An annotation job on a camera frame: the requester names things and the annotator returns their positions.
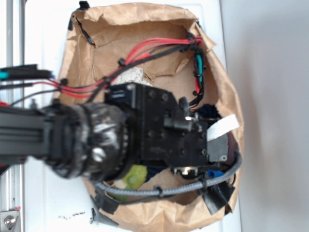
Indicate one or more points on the green plush toy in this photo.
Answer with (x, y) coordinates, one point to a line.
(132, 180)

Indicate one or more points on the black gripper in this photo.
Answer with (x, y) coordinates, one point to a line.
(164, 133)

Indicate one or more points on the crumpled white paper ball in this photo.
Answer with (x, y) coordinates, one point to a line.
(132, 75)

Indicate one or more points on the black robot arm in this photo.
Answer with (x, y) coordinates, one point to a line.
(101, 141)

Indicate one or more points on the aluminium frame rail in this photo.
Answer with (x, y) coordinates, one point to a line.
(12, 40)

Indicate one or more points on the white label tag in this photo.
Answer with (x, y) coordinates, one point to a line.
(222, 127)

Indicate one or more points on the brown paper bag tray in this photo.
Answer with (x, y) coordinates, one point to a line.
(100, 35)

